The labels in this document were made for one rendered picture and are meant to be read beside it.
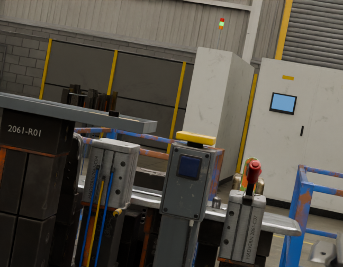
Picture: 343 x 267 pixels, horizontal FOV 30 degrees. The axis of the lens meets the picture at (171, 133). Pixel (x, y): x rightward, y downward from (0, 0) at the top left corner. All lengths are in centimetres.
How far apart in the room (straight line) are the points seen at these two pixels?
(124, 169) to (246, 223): 24
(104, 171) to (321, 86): 798
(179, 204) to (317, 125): 809
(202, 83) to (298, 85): 133
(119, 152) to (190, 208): 23
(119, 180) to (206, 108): 797
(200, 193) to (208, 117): 812
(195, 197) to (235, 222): 18
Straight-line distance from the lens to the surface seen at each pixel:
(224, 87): 911
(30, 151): 106
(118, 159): 119
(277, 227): 130
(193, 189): 101
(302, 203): 302
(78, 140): 126
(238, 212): 118
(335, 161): 911
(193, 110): 917
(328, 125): 909
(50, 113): 102
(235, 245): 119
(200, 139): 101
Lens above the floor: 121
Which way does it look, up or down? 3 degrees down
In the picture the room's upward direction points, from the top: 10 degrees clockwise
